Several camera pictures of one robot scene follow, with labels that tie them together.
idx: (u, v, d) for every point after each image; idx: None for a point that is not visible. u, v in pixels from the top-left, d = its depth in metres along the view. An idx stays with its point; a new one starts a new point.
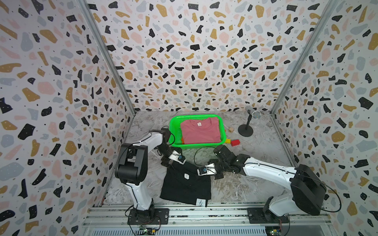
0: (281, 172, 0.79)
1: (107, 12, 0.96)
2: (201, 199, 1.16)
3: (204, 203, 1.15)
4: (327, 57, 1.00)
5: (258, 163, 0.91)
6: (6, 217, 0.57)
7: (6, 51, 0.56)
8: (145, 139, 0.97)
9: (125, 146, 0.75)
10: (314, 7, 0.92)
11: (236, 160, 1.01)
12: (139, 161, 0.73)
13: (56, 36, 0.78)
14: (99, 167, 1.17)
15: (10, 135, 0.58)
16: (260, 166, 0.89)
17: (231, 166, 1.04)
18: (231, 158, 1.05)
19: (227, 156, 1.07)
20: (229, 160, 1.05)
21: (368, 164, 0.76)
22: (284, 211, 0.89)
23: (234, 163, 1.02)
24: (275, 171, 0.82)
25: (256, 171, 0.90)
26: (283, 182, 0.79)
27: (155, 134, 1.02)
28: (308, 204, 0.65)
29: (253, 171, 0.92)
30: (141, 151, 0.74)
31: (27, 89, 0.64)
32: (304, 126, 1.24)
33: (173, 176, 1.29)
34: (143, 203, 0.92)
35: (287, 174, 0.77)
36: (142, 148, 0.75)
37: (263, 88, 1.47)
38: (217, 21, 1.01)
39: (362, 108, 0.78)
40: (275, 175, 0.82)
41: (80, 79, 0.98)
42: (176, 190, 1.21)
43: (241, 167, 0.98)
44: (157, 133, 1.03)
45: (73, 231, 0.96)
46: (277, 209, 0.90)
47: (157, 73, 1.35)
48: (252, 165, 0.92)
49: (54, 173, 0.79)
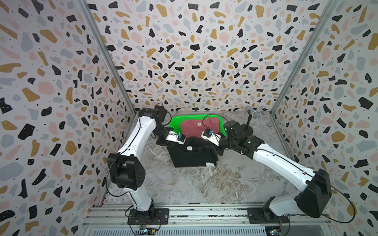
0: (298, 171, 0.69)
1: (107, 12, 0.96)
2: (210, 163, 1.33)
3: (212, 164, 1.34)
4: (327, 57, 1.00)
5: (272, 153, 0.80)
6: (6, 217, 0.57)
7: (7, 51, 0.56)
8: (137, 133, 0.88)
9: (113, 158, 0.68)
10: (314, 7, 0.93)
11: (248, 141, 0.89)
12: (130, 171, 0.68)
13: (56, 36, 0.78)
14: (99, 167, 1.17)
15: (10, 135, 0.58)
16: (275, 156, 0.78)
17: (238, 146, 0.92)
18: (242, 137, 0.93)
19: (238, 134, 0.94)
20: (239, 139, 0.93)
21: (368, 164, 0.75)
22: (284, 211, 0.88)
23: (244, 142, 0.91)
24: (291, 168, 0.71)
25: (267, 161, 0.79)
26: (294, 179, 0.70)
27: (148, 123, 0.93)
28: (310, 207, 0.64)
29: (263, 159, 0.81)
30: (131, 163, 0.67)
31: (27, 89, 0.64)
32: (304, 126, 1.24)
33: (175, 150, 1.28)
34: (142, 205, 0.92)
35: (304, 175, 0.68)
36: (133, 159, 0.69)
37: (263, 88, 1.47)
38: (217, 21, 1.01)
39: (362, 108, 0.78)
40: (289, 172, 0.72)
41: (80, 79, 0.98)
42: (185, 160, 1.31)
43: (250, 150, 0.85)
44: (147, 120, 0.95)
45: (73, 231, 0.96)
46: (278, 208, 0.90)
47: (157, 73, 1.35)
48: (265, 153, 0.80)
49: (54, 173, 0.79)
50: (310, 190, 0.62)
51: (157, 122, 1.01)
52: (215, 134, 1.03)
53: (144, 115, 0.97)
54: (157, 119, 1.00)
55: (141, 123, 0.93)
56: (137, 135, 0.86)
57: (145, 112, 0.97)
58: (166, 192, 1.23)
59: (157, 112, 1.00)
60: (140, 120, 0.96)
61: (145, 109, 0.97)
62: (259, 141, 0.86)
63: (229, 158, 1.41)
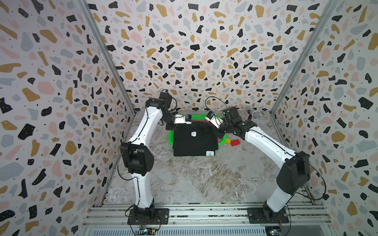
0: (280, 150, 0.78)
1: (107, 12, 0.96)
2: (210, 151, 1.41)
3: (212, 153, 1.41)
4: (327, 57, 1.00)
5: (261, 134, 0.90)
6: (6, 217, 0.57)
7: (7, 51, 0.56)
8: (145, 123, 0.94)
9: (125, 146, 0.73)
10: (314, 7, 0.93)
11: (242, 124, 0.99)
12: (141, 158, 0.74)
13: (56, 36, 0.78)
14: (99, 167, 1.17)
15: (10, 135, 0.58)
16: (263, 137, 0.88)
17: (234, 127, 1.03)
18: (237, 120, 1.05)
19: (235, 117, 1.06)
20: (235, 121, 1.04)
21: (368, 164, 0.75)
22: (279, 205, 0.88)
23: (238, 124, 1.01)
24: (274, 147, 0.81)
25: (256, 141, 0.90)
26: (276, 157, 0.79)
27: (155, 113, 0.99)
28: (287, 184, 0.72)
29: (253, 139, 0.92)
30: (141, 151, 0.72)
31: (27, 89, 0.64)
32: (304, 127, 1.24)
33: (183, 135, 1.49)
34: (145, 200, 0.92)
35: (285, 154, 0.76)
36: (142, 147, 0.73)
37: (263, 88, 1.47)
38: (217, 22, 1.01)
39: (362, 108, 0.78)
40: (272, 151, 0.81)
41: (80, 79, 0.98)
42: (188, 145, 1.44)
43: (243, 131, 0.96)
44: (154, 110, 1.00)
45: (73, 231, 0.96)
46: (274, 202, 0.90)
47: (157, 73, 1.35)
48: (255, 134, 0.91)
49: (54, 173, 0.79)
50: (287, 166, 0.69)
51: (163, 111, 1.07)
52: (216, 117, 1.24)
53: (151, 105, 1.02)
54: (163, 109, 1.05)
55: (148, 113, 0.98)
56: (145, 125, 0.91)
57: (151, 103, 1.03)
58: (166, 192, 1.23)
59: (163, 102, 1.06)
60: (146, 110, 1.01)
61: (152, 100, 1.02)
62: (252, 125, 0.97)
63: (229, 158, 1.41)
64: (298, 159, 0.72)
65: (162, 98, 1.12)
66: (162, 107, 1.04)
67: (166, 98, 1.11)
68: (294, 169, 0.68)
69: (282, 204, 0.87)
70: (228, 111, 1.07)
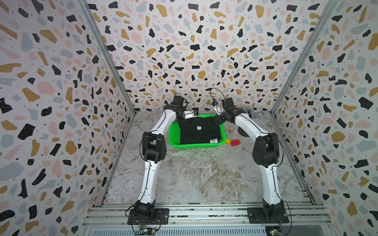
0: (257, 131, 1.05)
1: (107, 12, 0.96)
2: (214, 139, 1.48)
3: (216, 140, 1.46)
4: (327, 57, 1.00)
5: (246, 119, 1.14)
6: (6, 217, 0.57)
7: (6, 51, 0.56)
8: (164, 120, 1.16)
9: (147, 135, 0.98)
10: (314, 7, 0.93)
11: (235, 110, 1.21)
12: (158, 146, 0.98)
13: (56, 36, 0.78)
14: (99, 167, 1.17)
15: (10, 135, 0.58)
16: (247, 120, 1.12)
17: (227, 112, 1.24)
18: (232, 107, 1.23)
19: (229, 105, 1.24)
20: (229, 108, 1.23)
21: (368, 164, 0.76)
22: (269, 192, 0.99)
23: (232, 110, 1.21)
24: (253, 128, 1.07)
25: (242, 124, 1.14)
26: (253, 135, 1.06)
27: (170, 114, 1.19)
28: (260, 156, 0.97)
29: (240, 122, 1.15)
30: (159, 139, 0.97)
31: (27, 89, 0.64)
32: (304, 126, 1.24)
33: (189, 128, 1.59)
34: (149, 194, 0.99)
35: (260, 132, 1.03)
36: (160, 137, 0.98)
37: (263, 88, 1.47)
38: (217, 22, 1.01)
39: (362, 108, 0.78)
40: (252, 131, 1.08)
41: (80, 79, 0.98)
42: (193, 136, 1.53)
43: (234, 116, 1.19)
44: (171, 112, 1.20)
45: (74, 231, 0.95)
46: (266, 191, 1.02)
47: (157, 73, 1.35)
48: (242, 119, 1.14)
49: (54, 173, 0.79)
50: (258, 141, 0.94)
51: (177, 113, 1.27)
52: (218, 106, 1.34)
53: (168, 108, 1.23)
54: (176, 112, 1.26)
55: (167, 114, 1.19)
56: (164, 121, 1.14)
57: (169, 107, 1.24)
58: (166, 192, 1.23)
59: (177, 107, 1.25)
60: (164, 111, 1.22)
61: (169, 104, 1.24)
62: (242, 111, 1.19)
63: (229, 158, 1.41)
64: (268, 137, 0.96)
65: (175, 102, 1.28)
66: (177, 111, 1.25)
67: (180, 103, 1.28)
68: (263, 143, 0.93)
69: (271, 190, 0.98)
70: (224, 100, 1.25)
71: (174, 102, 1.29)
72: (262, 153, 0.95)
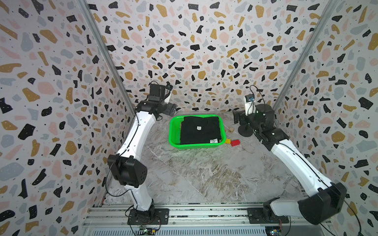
0: (313, 176, 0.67)
1: (107, 12, 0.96)
2: (214, 139, 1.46)
3: (216, 140, 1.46)
4: (327, 57, 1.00)
5: (294, 152, 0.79)
6: (6, 217, 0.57)
7: (6, 51, 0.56)
8: (137, 130, 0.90)
9: (113, 160, 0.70)
10: (314, 7, 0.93)
11: (273, 132, 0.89)
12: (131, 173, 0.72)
13: (56, 36, 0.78)
14: (99, 167, 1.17)
15: (10, 135, 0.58)
16: (295, 155, 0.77)
17: (262, 133, 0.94)
18: (268, 127, 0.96)
19: (267, 124, 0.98)
20: (266, 128, 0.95)
21: (368, 164, 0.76)
22: (283, 212, 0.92)
23: (268, 133, 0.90)
24: (307, 171, 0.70)
25: (286, 157, 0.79)
26: (305, 180, 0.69)
27: (146, 120, 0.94)
28: (313, 213, 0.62)
29: (282, 154, 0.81)
30: (131, 165, 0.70)
31: (27, 89, 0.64)
32: (304, 127, 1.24)
33: (188, 128, 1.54)
34: (142, 205, 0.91)
35: (319, 182, 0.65)
36: (132, 162, 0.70)
37: (263, 88, 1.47)
38: (217, 22, 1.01)
39: (362, 108, 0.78)
40: (303, 174, 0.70)
41: (80, 79, 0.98)
42: (193, 136, 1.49)
43: (272, 140, 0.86)
44: (147, 117, 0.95)
45: (73, 231, 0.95)
46: (279, 208, 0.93)
47: (157, 73, 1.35)
48: (286, 150, 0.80)
49: (54, 173, 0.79)
50: (318, 197, 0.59)
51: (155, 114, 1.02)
52: (252, 105, 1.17)
53: (142, 113, 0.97)
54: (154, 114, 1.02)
55: (140, 120, 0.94)
56: (136, 134, 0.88)
57: (142, 108, 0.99)
58: (166, 192, 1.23)
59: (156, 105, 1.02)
60: (138, 116, 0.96)
61: (143, 103, 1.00)
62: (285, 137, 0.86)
63: (230, 158, 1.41)
64: (332, 191, 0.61)
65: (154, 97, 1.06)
66: (155, 110, 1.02)
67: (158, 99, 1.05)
68: (327, 201, 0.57)
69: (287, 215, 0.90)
70: (266, 113, 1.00)
71: (153, 95, 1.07)
72: (320, 213, 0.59)
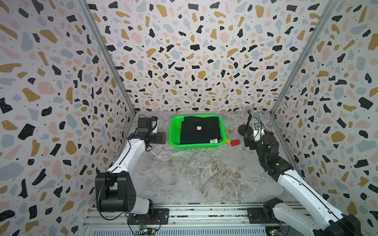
0: (323, 207, 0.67)
1: (107, 12, 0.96)
2: (214, 139, 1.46)
3: (216, 140, 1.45)
4: (327, 57, 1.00)
5: (299, 182, 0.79)
6: (6, 217, 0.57)
7: (6, 51, 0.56)
8: (128, 152, 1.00)
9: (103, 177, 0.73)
10: (314, 7, 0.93)
11: (277, 163, 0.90)
12: (121, 189, 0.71)
13: (56, 36, 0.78)
14: (99, 167, 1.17)
15: (10, 135, 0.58)
16: (301, 186, 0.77)
17: (267, 165, 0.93)
18: (274, 158, 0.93)
19: (272, 155, 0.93)
20: (269, 160, 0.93)
21: (368, 164, 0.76)
22: (285, 220, 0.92)
23: (272, 164, 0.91)
24: (315, 202, 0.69)
25: (293, 188, 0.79)
26: (315, 212, 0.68)
27: (137, 143, 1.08)
28: None
29: (289, 186, 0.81)
30: (122, 179, 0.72)
31: (27, 89, 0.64)
32: (304, 126, 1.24)
33: (188, 128, 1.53)
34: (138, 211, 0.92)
35: (329, 213, 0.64)
36: (123, 175, 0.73)
37: (263, 88, 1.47)
38: (217, 22, 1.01)
39: (362, 108, 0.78)
40: (312, 205, 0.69)
41: (80, 79, 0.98)
42: (193, 136, 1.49)
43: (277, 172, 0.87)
44: (137, 141, 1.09)
45: (74, 231, 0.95)
46: (283, 215, 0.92)
47: (157, 73, 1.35)
48: (292, 181, 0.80)
49: (54, 173, 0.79)
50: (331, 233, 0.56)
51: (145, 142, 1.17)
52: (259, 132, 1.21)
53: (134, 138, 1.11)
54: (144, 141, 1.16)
55: (132, 143, 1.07)
56: (127, 155, 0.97)
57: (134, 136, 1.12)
58: (166, 192, 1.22)
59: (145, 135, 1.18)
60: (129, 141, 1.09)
61: (134, 134, 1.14)
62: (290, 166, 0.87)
63: (230, 158, 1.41)
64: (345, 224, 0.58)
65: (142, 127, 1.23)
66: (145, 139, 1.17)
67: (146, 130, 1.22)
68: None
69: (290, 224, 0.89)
70: (270, 147, 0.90)
71: (141, 126, 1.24)
72: None
